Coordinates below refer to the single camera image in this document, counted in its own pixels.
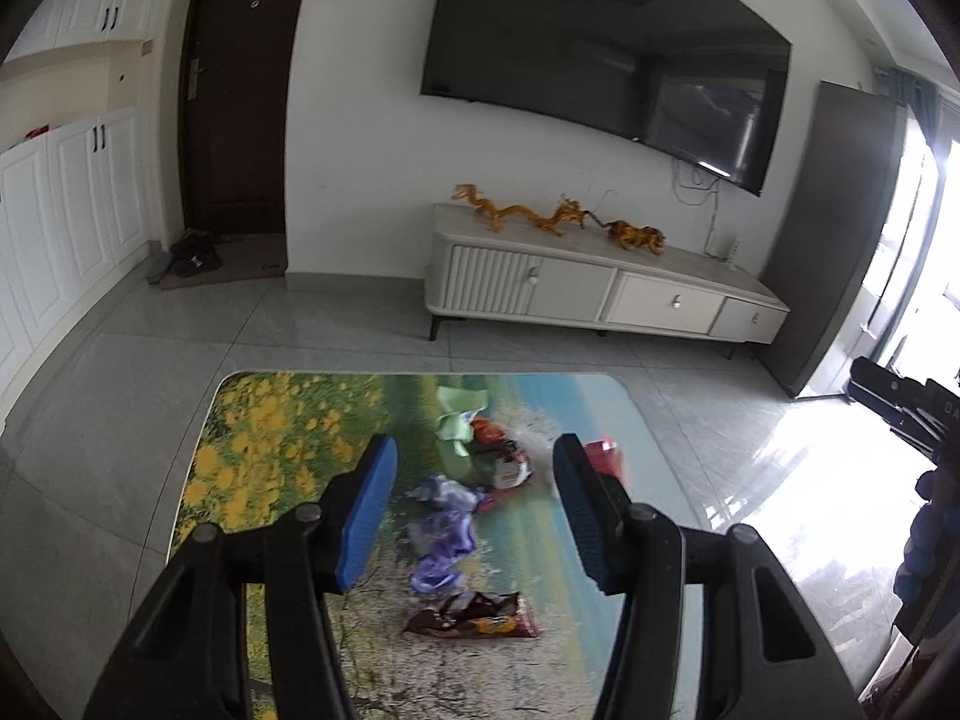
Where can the red packet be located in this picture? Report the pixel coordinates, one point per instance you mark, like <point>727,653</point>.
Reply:
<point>604,457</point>

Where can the golden dragon figurine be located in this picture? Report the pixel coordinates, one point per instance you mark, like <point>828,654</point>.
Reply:
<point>525,214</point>

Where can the white wall cupboards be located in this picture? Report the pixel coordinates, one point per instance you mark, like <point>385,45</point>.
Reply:
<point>67,217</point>

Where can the white and red wrapper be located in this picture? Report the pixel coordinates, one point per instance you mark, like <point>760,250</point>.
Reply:
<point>510,469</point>

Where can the blue-green curtain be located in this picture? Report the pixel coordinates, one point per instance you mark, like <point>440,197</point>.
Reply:
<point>911,94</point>

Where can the black wall television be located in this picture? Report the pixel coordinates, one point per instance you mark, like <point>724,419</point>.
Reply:
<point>600,52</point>

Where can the orange snack wrapper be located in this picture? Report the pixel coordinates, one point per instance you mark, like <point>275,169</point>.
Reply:
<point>487,433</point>

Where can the dark shoe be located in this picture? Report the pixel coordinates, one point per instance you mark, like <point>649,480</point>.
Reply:
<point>191,242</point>
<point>196,264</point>

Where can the golden tiger figurine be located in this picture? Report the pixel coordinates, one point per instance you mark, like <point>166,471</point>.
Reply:
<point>637,235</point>

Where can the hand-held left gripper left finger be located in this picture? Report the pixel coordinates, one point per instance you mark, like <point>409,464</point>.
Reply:
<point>367,510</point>

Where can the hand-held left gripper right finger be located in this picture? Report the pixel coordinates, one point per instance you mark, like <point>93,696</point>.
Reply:
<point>581,510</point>

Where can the brown doormat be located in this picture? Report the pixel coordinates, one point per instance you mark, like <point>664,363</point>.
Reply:
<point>240,259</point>

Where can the dark brown door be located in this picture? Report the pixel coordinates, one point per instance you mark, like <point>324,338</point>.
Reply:
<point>240,90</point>

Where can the green plastic packet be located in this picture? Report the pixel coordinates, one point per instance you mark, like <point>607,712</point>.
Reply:
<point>454,420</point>

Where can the grey tall cabinet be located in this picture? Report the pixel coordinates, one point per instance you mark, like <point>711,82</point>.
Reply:
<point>840,240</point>

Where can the white television cabinet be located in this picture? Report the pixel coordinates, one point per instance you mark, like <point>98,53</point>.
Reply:
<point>600,292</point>

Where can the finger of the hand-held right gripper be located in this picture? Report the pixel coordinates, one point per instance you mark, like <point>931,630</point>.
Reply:
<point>885,394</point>

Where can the brown snack packet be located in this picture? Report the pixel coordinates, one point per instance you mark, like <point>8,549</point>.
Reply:
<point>472,619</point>

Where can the purple wrapper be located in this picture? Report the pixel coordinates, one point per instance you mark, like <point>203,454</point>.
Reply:
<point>446,532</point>
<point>435,574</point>
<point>450,493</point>

